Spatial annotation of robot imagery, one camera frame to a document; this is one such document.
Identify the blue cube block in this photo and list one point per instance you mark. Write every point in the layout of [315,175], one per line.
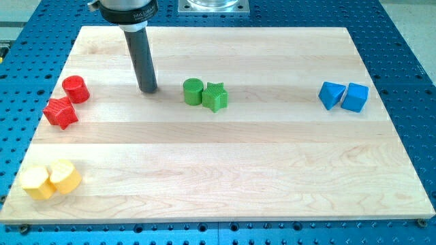
[355,98]

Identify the blue triangle block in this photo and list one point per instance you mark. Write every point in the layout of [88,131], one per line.
[330,94]

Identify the wooden board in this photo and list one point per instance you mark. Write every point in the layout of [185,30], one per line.
[274,153]

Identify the green cylinder block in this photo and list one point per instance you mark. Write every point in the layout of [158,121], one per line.
[192,90]

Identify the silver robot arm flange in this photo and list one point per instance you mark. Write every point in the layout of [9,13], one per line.
[125,12]

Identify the red star block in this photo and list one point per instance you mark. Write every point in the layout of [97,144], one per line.
[60,112]

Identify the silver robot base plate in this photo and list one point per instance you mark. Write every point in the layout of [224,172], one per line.
[200,7]

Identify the red cylinder block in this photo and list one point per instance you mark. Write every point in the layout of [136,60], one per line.
[76,89]

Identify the yellow hexagon block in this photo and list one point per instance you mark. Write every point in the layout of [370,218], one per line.
[35,181]

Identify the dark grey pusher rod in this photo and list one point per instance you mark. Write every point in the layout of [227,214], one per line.
[140,53]

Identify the yellow cylinder block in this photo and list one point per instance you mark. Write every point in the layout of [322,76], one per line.
[65,177]

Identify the green star block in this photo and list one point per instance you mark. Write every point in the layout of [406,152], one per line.
[215,97]

